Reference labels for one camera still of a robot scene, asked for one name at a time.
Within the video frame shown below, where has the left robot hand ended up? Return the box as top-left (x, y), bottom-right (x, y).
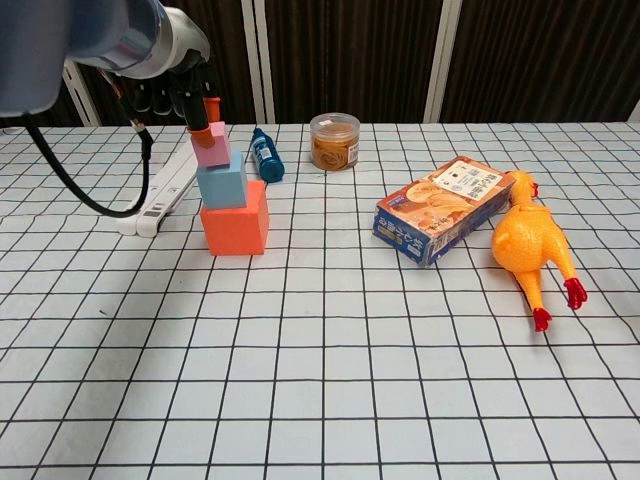
top-left (132, 47), bottom-right (222, 151)

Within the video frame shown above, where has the pink foam cube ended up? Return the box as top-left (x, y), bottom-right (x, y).
top-left (190, 121), bottom-right (234, 169)

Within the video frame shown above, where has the light blue foam cube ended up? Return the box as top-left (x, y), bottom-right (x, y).
top-left (195, 152), bottom-right (249, 210)

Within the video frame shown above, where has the orange foam cube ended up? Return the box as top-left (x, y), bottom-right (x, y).
top-left (199, 179), bottom-right (270, 257)

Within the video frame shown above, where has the white folding stand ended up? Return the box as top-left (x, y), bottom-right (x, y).
top-left (116, 144), bottom-right (201, 238)

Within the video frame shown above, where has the blue plastic bottle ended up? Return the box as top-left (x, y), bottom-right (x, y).
top-left (251, 127), bottom-right (287, 183)

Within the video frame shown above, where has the clear jar of rubber bands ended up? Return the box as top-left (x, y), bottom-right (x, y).
top-left (309, 113), bottom-right (362, 173)

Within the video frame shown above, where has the blue orange snack box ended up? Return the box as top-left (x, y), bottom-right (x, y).
top-left (371, 155), bottom-right (516, 270)

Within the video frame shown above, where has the checkered tablecloth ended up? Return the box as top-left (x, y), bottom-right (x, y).
top-left (0, 121), bottom-right (640, 480)

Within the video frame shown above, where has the yellow rubber chicken toy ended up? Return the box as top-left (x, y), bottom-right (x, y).
top-left (491, 169), bottom-right (589, 334)

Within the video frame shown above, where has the white partition post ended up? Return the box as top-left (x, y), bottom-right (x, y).
top-left (241, 0), bottom-right (277, 125)
top-left (62, 64), bottom-right (104, 127)
top-left (423, 0), bottom-right (460, 124)

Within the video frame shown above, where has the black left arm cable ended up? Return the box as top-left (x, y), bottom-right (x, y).
top-left (23, 69), bottom-right (155, 219)

